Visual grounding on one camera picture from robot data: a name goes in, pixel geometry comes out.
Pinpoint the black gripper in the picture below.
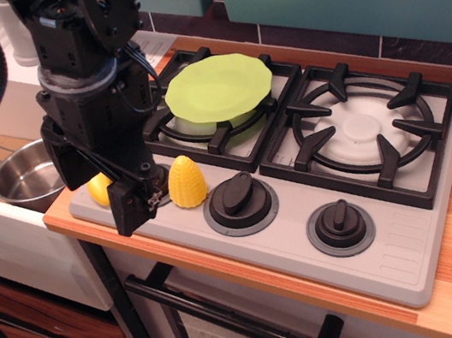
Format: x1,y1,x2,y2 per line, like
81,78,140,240
36,41,163,237

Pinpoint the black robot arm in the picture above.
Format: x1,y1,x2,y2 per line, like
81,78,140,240
9,0,163,236

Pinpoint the yellow toy corn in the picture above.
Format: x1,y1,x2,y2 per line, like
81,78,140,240
168,155,208,209

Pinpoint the yellow toy lemon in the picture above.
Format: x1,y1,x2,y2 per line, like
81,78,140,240
86,173,112,206

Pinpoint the stainless steel pot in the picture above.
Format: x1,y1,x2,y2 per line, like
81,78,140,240
0,139,65,213

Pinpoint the black left burner grate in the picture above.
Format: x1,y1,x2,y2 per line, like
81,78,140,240
143,47,302,173

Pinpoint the black burner grate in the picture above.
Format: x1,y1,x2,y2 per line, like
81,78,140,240
260,63,452,210
143,47,302,173

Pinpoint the black left stove knob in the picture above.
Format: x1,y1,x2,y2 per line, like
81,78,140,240
203,171,279,237

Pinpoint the black stove knob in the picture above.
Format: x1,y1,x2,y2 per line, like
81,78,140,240
306,199,376,258
203,171,279,237

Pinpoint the green plastic plate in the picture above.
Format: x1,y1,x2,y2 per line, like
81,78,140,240
164,53,273,124

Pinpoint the white cylindrical faucet base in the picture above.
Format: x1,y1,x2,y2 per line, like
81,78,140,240
0,0,39,67

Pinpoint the grey toy stove top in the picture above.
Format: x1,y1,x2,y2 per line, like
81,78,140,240
45,4,452,338

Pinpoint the black right stove knob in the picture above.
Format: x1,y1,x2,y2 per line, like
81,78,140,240
306,199,376,258

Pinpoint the black right burner grate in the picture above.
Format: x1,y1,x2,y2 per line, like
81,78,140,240
260,63,452,210

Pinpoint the black oven door handle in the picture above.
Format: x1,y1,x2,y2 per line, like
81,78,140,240
124,263,344,338

